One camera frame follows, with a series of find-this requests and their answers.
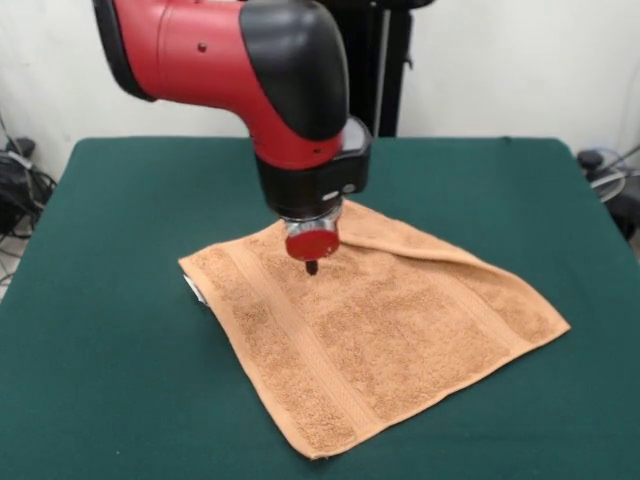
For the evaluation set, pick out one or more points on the black round floor foot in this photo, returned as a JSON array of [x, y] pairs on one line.
[[591, 159]]

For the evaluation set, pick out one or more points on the tan terry towel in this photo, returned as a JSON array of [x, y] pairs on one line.
[[375, 340]]

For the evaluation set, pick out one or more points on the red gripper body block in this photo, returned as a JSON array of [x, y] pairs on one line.
[[312, 245]]

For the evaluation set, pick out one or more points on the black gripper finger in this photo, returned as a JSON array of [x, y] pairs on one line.
[[312, 267]]

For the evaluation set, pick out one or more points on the dark green table cloth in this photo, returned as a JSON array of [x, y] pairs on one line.
[[100, 375]]

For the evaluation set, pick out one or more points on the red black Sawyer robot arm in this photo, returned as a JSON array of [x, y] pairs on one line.
[[250, 75]]

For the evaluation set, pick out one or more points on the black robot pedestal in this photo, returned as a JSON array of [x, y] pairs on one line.
[[380, 65]]

